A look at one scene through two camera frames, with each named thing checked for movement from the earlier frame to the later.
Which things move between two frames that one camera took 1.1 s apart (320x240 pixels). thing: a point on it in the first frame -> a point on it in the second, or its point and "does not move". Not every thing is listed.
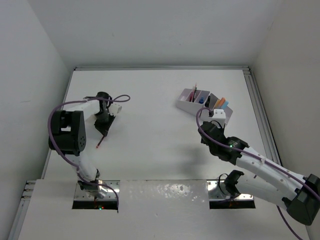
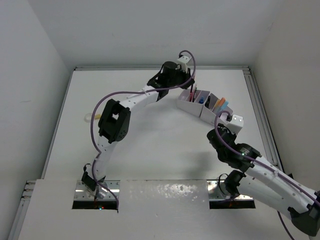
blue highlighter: (225, 104) does not move
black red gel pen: (193, 97) does not move
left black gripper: (104, 128) -> (187, 77)
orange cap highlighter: (222, 102) does not move
